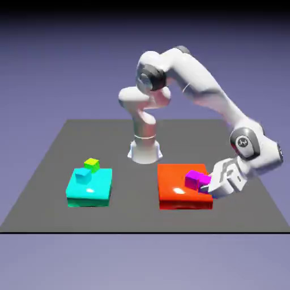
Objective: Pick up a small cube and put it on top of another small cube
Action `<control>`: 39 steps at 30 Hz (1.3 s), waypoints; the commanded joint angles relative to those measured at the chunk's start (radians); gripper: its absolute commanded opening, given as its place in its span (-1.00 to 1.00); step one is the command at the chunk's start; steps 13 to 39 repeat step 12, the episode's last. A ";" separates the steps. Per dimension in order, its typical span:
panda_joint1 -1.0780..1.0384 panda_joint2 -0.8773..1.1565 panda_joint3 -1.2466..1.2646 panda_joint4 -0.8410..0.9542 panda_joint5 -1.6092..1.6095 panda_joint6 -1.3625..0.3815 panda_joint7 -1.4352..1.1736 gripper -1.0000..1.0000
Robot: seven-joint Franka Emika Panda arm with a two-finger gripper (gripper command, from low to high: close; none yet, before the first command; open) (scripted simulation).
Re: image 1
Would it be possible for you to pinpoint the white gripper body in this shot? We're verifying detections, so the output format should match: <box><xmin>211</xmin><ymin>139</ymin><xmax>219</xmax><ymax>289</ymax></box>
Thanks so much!
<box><xmin>207</xmin><ymin>157</ymin><xmax>241</xmax><ymax>200</ymax></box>

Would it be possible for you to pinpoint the small magenta cube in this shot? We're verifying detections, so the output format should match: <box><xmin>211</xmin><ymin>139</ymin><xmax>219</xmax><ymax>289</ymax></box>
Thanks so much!
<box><xmin>198</xmin><ymin>173</ymin><xmax>213</xmax><ymax>195</ymax></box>
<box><xmin>184</xmin><ymin>169</ymin><xmax>206</xmax><ymax>191</ymax></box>

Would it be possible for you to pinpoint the small yellow-green cube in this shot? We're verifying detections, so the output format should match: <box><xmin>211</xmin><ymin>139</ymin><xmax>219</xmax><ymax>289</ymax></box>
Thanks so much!
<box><xmin>83</xmin><ymin>157</ymin><xmax>101</xmax><ymax>174</ymax></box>

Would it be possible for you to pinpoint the small cyan cube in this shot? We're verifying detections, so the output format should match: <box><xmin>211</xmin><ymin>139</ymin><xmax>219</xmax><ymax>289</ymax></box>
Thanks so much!
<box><xmin>74</xmin><ymin>168</ymin><xmax>93</xmax><ymax>185</ymax></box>

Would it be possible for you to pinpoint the large orange box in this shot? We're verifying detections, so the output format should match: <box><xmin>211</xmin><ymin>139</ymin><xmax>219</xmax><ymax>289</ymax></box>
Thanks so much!
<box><xmin>157</xmin><ymin>163</ymin><xmax>214</xmax><ymax>211</ymax></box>

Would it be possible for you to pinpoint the large cyan box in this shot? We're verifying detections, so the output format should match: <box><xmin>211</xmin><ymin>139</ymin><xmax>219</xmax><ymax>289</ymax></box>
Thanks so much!
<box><xmin>65</xmin><ymin>167</ymin><xmax>113</xmax><ymax>208</ymax></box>

